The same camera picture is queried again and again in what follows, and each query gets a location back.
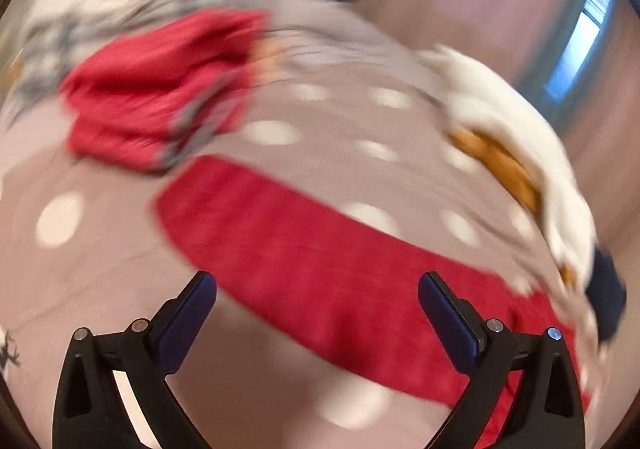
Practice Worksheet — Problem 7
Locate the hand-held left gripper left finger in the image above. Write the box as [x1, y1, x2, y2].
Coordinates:
[52, 271, 218, 449]

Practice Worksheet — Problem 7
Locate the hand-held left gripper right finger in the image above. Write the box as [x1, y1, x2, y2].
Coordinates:
[417, 271, 586, 449]

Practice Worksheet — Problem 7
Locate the red quilted jacket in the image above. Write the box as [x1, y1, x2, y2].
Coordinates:
[152, 155, 596, 449]

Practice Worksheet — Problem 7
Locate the navy blue garment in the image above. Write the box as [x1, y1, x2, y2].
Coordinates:
[584, 246, 629, 346]

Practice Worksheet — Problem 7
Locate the pink polka dot blanket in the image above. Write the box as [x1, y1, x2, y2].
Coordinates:
[0, 0, 608, 449]

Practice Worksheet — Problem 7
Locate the white fluffy cloth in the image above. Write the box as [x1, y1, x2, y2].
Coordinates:
[417, 45, 603, 280]

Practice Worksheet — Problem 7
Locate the red folded garment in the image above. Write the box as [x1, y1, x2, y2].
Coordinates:
[60, 9, 273, 176]

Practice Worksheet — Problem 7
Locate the window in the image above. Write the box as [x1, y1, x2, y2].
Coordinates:
[542, 0, 617, 104]

